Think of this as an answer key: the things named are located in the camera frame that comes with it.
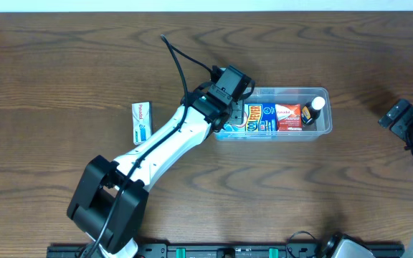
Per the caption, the blue Cool Fever box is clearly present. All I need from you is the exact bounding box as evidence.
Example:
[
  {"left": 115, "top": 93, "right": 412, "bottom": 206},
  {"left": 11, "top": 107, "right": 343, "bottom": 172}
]
[{"left": 216, "top": 102, "right": 277, "bottom": 139}]

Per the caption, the red Panadol ActiFast box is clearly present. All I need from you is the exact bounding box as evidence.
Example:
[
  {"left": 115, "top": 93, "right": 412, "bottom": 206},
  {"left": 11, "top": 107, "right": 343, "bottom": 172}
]
[{"left": 275, "top": 104, "right": 302, "bottom": 131}]

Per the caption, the dark bottle white cap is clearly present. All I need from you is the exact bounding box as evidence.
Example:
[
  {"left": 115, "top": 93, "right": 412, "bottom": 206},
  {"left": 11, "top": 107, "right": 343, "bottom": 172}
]
[{"left": 300, "top": 97, "right": 326, "bottom": 125}]

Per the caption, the white Panadol box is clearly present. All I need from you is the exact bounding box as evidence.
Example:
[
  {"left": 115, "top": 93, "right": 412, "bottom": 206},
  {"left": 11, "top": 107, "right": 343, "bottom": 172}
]
[{"left": 132, "top": 102, "right": 152, "bottom": 145}]

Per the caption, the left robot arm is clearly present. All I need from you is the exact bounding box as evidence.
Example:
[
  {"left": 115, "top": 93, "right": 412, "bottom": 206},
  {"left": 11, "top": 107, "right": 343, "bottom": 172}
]
[{"left": 67, "top": 81, "right": 255, "bottom": 257}]

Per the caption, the clear plastic container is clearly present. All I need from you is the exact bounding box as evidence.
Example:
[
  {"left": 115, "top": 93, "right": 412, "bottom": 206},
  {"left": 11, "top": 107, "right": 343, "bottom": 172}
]
[{"left": 215, "top": 87, "right": 333, "bottom": 142}]

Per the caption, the left camera cable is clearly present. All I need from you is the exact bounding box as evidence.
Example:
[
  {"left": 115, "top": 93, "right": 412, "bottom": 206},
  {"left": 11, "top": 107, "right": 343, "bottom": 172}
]
[{"left": 87, "top": 34, "right": 214, "bottom": 258}]

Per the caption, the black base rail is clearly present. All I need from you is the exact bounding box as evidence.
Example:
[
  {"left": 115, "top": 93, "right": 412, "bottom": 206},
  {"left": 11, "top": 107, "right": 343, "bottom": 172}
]
[{"left": 46, "top": 243, "right": 404, "bottom": 258}]

